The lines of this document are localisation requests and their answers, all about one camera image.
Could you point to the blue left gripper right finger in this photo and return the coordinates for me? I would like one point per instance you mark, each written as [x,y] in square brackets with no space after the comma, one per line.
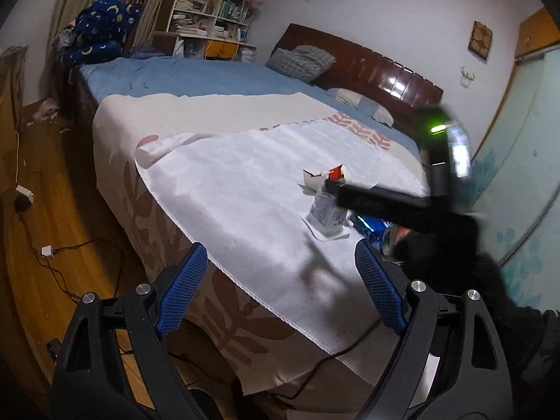
[387,295]

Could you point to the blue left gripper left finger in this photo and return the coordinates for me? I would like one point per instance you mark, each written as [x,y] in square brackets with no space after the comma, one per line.
[176,287]

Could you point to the blue snack wrapper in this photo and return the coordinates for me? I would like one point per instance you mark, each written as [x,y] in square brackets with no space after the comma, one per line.
[383,235]

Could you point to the white printed paper wrapper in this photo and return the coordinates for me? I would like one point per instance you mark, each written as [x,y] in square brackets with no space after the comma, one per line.
[325,220]

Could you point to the red white torn carton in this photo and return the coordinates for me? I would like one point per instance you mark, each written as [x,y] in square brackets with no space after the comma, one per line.
[313,180]

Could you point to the frosted floral sliding door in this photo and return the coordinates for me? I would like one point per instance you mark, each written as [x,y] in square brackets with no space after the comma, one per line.
[515,189]

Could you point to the white flat pillow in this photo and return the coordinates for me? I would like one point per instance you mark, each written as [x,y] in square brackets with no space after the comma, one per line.
[363,104]

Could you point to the wooden bed with headboard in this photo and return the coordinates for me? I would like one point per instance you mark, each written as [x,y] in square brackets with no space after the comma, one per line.
[356,68]

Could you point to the white power adapter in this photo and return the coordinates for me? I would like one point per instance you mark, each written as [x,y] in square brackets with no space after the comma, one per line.
[25,192]

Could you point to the grey checked pillow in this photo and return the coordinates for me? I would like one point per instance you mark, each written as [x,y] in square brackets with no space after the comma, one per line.
[305,63]

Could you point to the blue moon pattern blanket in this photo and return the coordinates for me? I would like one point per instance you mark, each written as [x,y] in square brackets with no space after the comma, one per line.
[100,32]

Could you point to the white wall hook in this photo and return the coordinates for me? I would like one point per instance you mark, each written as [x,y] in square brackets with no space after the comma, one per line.
[466,78]

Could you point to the brown wall decoration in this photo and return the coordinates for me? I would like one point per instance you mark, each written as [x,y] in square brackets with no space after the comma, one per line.
[480,41]

